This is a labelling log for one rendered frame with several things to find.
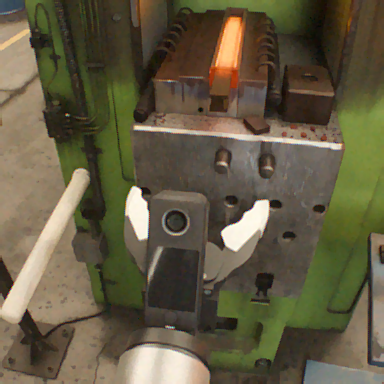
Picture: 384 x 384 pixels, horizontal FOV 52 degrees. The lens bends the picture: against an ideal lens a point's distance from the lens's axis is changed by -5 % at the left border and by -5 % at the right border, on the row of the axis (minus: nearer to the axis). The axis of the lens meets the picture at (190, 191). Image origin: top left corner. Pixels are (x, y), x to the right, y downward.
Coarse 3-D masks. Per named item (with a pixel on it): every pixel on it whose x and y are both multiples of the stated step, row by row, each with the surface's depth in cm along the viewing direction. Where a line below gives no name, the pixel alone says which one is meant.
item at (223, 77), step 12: (228, 24) 87; (228, 36) 81; (228, 48) 76; (228, 60) 72; (216, 72) 67; (228, 72) 67; (216, 84) 63; (228, 84) 63; (216, 96) 61; (228, 96) 61; (216, 108) 62
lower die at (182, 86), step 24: (192, 24) 95; (216, 24) 92; (192, 48) 81; (216, 48) 78; (240, 48) 78; (264, 48) 81; (168, 72) 74; (192, 72) 72; (240, 72) 70; (264, 72) 72; (168, 96) 74; (192, 96) 73; (240, 96) 71; (264, 96) 71
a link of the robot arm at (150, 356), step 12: (144, 348) 30; (156, 348) 30; (168, 348) 30; (120, 360) 31; (132, 360) 29; (144, 360) 29; (156, 360) 29; (168, 360) 29; (180, 360) 29; (192, 360) 30; (120, 372) 29; (132, 372) 29; (144, 372) 28; (156, 372) 28; (168, 372) 28; (180, 372) 29; (192, 372) 29; (204, 372) 30
